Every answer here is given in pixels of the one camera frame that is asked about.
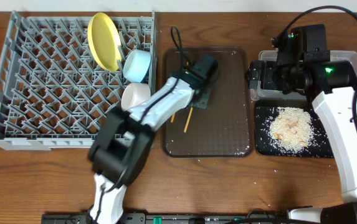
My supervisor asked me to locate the white bowl with rice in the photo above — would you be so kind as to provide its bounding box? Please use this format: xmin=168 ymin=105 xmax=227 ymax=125
xmin=121 ymin=83 xmax=151 ymax=111

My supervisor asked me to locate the light blue bowl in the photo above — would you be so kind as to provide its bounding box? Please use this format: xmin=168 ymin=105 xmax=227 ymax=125
xmin=123 ymin=49 xmax=151 ymax=83

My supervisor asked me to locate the yellow round plate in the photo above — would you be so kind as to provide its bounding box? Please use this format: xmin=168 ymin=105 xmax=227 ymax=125
xmin=87 ymin=12 xmax=122 ymax=72

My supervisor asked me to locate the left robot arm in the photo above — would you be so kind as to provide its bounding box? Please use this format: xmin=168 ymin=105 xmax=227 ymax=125
xmin=88 ymin=54 xmax=217 ymax=223

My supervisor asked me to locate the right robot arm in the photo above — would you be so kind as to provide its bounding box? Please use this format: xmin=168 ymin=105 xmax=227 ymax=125
xmin=246 ymin=24 xmax=357 ymax=223

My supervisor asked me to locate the clear plastic waste bin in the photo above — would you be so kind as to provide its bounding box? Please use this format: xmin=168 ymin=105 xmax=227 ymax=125
xmin=250 ymin=50 xmax=357 ymax=101

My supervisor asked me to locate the black waste tray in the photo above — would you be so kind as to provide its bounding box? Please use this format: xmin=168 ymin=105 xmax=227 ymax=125
xmin=254 ymin=99 xmax=333 ymax=159

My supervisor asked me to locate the dark brown serving tray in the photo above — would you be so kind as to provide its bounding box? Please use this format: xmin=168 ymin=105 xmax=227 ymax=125
xmin=162 ymin=47 xmax=252 ymax=157

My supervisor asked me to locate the spilled rice pile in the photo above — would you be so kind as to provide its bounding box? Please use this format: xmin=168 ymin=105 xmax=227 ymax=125
xmin=270 ymin=108 xmax=313 ymax=149

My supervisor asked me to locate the grey plastic dish rack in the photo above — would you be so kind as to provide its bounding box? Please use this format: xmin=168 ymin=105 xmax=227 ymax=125
xmin=0 ymin=11 xmax=158 ymax=151

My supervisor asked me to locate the black rail at table edge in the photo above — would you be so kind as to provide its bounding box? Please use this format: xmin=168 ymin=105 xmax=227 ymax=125
xmin=40 ymin=210 xmax=278 ymax=224

